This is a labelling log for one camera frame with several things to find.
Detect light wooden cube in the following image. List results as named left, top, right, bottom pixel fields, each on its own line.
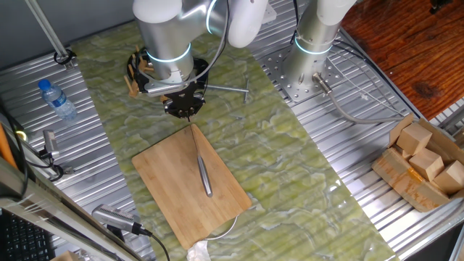
left=408, top=147, right=445, bottom=182
left=396, top=123, right=433, bottom=157
left=433, top=160, right=464, bottom=195

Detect black cable ring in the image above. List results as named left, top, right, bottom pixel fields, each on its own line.
left=53, top=49, right=78, bottom=67

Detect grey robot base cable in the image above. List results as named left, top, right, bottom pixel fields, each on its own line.
left=311, top=72, right=407, bottom=125

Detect bamboo cutting board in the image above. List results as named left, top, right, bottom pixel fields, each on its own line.
left=131, top=123, right=253, bottom=250

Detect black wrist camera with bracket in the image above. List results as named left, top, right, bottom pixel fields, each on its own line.
left=139, top=70, right=183, bottom=98

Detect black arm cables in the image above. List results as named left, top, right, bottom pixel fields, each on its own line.
left=126, top=0, right=231, bottom=94

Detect clear water bottle blue label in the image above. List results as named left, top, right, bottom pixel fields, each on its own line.
left=38, top=78, right=79, bottom=121

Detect slanted aluminium pole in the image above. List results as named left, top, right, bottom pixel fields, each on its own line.
left=24, top=0, right=75, bottom=70

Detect orange cable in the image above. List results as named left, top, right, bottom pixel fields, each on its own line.
left=0, top=123, right=18, bottom=170

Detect small camera on metal mount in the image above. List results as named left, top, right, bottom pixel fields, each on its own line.
left=38, top=129, right=75, bottom=182

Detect brown cardboard box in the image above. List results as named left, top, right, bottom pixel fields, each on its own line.
left=371, top=112, right=464, bottom=213

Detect small black object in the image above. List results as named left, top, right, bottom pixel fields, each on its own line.
left=429, top=0, right=454, bottom=15

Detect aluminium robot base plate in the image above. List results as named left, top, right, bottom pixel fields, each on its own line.
left=259, top=46, right=345, bottom=103

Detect wooden knife rack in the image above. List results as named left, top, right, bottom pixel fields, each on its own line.
left=123, top=45, right=170, bottom=102

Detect silver ribbed handheld device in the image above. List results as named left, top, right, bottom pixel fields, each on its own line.
left=91, top=204, right=141, bottom=236

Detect green marble pattern mat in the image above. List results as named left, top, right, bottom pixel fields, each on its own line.
left=70, top=20, right=402, bottom=261

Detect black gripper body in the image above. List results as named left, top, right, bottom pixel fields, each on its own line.
left=162, top=81, right=207, bottom=120

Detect black keyboard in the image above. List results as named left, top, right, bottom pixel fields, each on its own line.
left=0, top=210, right=55, bottom=261

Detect large light wooden block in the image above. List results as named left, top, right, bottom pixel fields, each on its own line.
left=50, top=249, right=79, bottom=261

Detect black device cable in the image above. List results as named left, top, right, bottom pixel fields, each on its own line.
left=132, top=223, right=171, bottom=261

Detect black C-clamp with steel screw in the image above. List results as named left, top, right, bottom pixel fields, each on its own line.
left=126, top=49, right=251, bottom=105

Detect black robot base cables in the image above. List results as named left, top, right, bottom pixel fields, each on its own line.
left=289, top=0, right=301, bottom=46

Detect crumpled white tissue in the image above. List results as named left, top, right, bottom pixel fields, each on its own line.
left=186, top=241, right=212, bottom=261

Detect stainless steel cleaver knife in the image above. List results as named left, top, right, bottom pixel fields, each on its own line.
left=186, top=115, right=214, bottom=199

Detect aluminium frame bar with bracket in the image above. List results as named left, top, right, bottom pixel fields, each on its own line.
left=0, top=155, right=146, bottom=261

